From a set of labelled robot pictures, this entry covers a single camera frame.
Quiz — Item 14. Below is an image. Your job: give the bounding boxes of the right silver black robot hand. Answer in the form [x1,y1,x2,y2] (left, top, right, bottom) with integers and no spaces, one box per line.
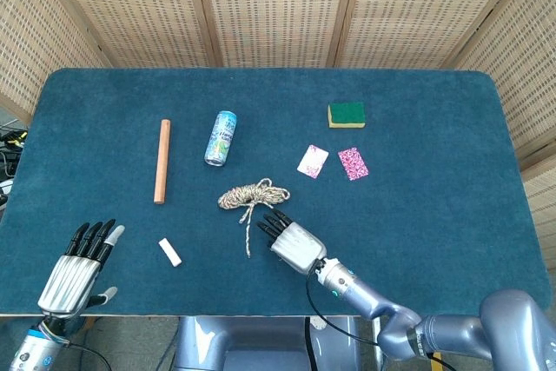
[256,209,328,275]

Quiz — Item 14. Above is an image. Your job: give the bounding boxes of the pink patterned card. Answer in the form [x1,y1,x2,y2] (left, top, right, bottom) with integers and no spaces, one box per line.
[296,144,330,180]
[337,147,370,182]

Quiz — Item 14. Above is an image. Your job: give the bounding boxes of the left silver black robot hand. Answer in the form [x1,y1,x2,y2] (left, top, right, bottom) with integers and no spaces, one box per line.
[36,219,126,319]

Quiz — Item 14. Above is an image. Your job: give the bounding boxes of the light blue drink can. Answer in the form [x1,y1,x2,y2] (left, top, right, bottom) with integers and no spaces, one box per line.
[204,110,239,168]

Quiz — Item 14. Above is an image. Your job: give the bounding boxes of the black floor cable bundle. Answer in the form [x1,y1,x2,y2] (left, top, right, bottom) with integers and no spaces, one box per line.
[0,125,28,198]

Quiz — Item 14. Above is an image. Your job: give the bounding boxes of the woven folding screen panel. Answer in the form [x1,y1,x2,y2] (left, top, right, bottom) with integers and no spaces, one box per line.
[190,0,362,69]
[36,0,223,69]
[332,0,538,70]
[0,0,112,127]
[453,0,556,275]

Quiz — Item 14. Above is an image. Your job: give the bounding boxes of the blue carpet table cover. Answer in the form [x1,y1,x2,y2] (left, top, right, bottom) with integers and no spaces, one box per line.
[0,67,552,318]

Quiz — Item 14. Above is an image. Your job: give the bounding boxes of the white table leg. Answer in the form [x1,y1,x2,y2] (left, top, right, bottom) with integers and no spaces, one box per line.
[372,316,384,371]

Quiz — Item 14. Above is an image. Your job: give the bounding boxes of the green and yellow sponge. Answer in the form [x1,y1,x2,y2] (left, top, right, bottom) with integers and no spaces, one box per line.
[328,102,367,129]

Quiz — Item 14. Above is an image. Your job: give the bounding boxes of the beige speckled rope bundle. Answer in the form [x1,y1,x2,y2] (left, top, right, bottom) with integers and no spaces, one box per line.
[217,177,291,259]

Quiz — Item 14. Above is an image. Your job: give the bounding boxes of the grey-blue robot torso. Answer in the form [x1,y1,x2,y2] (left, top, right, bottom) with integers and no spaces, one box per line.
[171,316,361,371]

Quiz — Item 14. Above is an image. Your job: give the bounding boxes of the brown wooden round stick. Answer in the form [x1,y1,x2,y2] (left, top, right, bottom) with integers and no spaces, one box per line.
[153,118,171,205]

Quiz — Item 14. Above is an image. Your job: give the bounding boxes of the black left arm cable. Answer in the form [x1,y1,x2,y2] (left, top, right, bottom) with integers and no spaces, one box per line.
[56,335,113,371]

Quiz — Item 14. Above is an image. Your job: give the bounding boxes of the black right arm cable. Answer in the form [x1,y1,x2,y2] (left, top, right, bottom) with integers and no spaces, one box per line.
[305,275,381,346]

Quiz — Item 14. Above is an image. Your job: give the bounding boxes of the white folded paper stack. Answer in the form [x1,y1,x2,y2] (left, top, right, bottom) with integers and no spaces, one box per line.
[157,237,183,268]

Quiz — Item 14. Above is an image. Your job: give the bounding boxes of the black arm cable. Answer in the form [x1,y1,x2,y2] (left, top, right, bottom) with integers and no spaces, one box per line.
[305,275,381,346]
[56,335,113,371]

